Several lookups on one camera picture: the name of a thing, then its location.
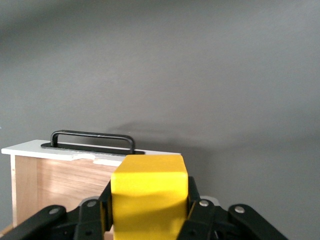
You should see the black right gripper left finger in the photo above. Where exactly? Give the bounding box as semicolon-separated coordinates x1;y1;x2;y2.
0;179;114;240

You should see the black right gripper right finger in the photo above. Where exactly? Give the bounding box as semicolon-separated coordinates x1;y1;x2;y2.
176;176;288;240

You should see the white-fronted wooden drawer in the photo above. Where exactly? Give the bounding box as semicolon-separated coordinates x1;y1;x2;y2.
0;129;182;240

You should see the yellow cube block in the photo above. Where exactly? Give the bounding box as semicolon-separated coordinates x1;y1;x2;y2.
110;154;190;240

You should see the black metal drawer handle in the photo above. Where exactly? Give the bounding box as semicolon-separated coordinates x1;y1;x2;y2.
40;129;145;155

